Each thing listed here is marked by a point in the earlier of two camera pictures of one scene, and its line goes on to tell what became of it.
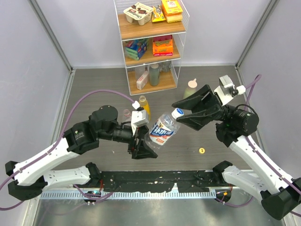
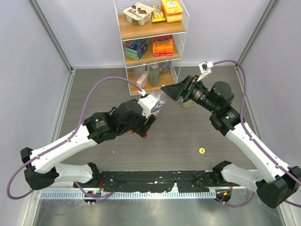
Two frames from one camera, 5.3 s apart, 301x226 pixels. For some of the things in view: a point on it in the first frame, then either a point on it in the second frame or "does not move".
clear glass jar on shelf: x=165 y=67 does not move
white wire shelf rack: x=151 y=33 does not move
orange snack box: x=162 y=45 does not move
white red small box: x=142 y=81 does not move
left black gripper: x=141 y=150 to x=146 y=123
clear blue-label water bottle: x=163 y=128 to x=162 y=97
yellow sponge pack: x=172 y=11 does not move
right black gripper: x=194 y=102 to x=175 y=91
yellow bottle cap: x=201 y=150 does not move
